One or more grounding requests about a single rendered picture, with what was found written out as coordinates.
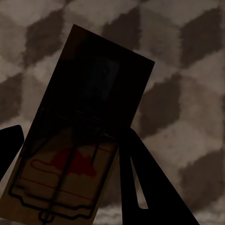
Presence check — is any mousetrap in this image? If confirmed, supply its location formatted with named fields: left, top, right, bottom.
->
left=0, top=24, right=155, bottom=225

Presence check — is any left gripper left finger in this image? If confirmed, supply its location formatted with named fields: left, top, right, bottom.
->
left=0, top=125, right=25, bottom=180

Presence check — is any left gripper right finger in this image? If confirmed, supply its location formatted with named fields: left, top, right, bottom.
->
left=119, top=125, right=199, bottom=225

